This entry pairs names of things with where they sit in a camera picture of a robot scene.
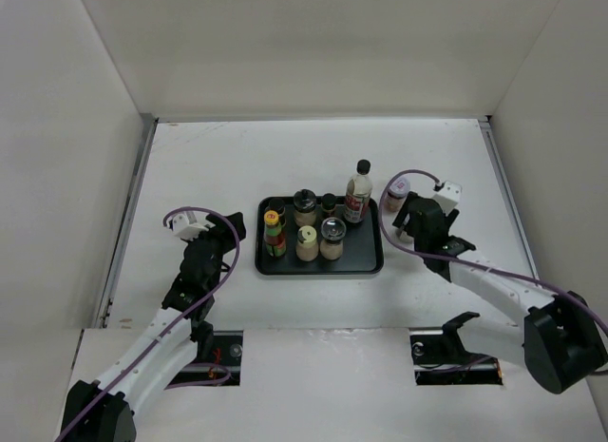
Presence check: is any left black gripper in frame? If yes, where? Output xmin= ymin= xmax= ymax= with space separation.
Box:
xmin=183 ymin=213 xmax=244 ymax=292

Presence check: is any white-lidded spice jar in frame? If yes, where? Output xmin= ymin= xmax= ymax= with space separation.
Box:
xmin=384 ymin=176 xmax=410 ymax=212

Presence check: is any tall clear vinegar bottle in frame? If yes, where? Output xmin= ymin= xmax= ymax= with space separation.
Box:
xmin=343 ymin=159 xmax=373 ymax=224

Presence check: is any red chili sauce bottle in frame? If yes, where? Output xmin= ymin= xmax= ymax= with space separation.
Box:
xmin=263 ymin=210 xmax=286 ymax=258

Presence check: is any clear salt grinder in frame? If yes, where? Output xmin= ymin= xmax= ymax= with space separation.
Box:
xmin=319 ymin=217 xmax=347 ymax=260

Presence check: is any black-capped pepper jar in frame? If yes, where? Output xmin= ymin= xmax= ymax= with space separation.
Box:
xmin=321 ymin=193 xmax=336 ymax=220

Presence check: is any small yellow-lidded jar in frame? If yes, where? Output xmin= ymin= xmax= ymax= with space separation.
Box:
xmin=295 ymin=225 xmax=319 ymax=262

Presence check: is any wide black-capped seasoning jar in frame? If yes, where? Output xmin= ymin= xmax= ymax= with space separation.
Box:
xmin=294 ymin=188 xmax=316 ymax=227

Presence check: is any white-lidded chili jar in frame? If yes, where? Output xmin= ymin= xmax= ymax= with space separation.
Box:
xmin=395 ymin=228 xmax=414 ymax=243

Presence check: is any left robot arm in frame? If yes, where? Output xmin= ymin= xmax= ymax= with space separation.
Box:
xmin=57 ymin=206 xmax=246 ymax=441

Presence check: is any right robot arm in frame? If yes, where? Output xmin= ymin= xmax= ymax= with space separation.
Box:
xmin=392 ymin=192 xmax=607 ymax=394

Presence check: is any black plastic tray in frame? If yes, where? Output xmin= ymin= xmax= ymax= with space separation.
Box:
xmin=255 ymin=196 xmax=384 ymax=277

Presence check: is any small black-capped spice jar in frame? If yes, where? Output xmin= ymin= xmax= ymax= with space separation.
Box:
xmin=266 ymin=198 xmax=286 ymax=226

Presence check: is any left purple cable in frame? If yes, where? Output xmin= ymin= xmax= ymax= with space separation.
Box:
xmin=54 ymin=206 xmax=242 ymax=442

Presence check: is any purple cable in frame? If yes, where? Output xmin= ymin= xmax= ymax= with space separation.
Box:
xmin=378 ymin=169 xmax=608 ymax=375
xmin=54 ymin=206 xmax=242 ymax=442

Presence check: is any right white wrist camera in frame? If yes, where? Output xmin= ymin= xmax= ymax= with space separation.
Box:
xmin=432 ymin=181 xmax=463 ymax=212

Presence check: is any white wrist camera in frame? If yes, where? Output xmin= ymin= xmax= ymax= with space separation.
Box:
xmin=432 ymin=181 xmax=463 ymax=212
xmin=168 ymin=210 xmax=209 ymax=241

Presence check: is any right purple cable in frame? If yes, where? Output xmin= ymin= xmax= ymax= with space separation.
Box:
xmin=378 ymin=169 xmax=608 ymax=375

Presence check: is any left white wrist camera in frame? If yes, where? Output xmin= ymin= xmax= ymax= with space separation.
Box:
xmin=168 ymin=210 xmax=209 ymax=241

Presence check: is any aluminium table edge rail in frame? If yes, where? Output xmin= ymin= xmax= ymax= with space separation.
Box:
xmin=91 ymin=113 xmax=159 ymax=328

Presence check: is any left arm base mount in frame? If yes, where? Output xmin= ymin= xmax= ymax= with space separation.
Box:
xmin=167 ymin=322 xmax=244 ymax=389

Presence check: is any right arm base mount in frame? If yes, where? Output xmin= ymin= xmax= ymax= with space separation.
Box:
xmin=409 ymin=311 xmax=503 ymax=386

